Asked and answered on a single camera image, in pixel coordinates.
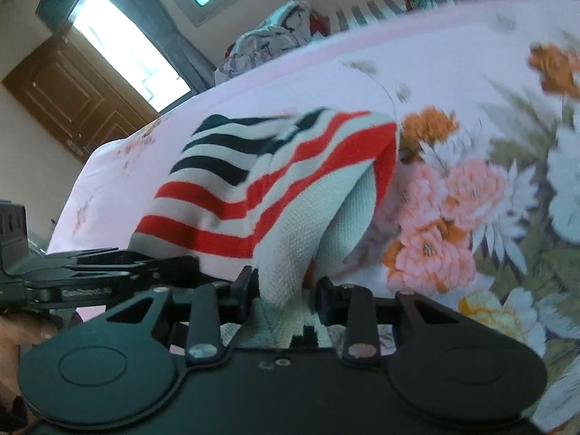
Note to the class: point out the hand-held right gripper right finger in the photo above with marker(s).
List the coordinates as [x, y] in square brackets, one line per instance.
[324, 300]

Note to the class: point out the grey curtain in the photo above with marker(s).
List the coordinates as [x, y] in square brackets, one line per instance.
[172, 31]

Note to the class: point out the person's left hand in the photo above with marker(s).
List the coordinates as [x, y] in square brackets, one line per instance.
[27, 326]

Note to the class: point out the pink floral bed sheet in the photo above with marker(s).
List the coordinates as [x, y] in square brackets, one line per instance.
[475, 99]

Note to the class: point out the crumpled grey cloth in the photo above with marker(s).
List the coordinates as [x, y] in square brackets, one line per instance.
[267, 36]

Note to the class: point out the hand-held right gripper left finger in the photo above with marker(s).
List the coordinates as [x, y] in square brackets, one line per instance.
[240, 297]

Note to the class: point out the grey white striped cloth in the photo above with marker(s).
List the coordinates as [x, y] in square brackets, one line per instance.
[367, 11]

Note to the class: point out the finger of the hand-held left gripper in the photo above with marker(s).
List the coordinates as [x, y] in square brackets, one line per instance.
[154, 268]
[99, 255]

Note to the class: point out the red black white striped sweater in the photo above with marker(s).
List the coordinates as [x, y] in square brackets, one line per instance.
[253, 181]

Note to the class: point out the brown wooden door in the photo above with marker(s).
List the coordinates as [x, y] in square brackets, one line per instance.
[68, 95]

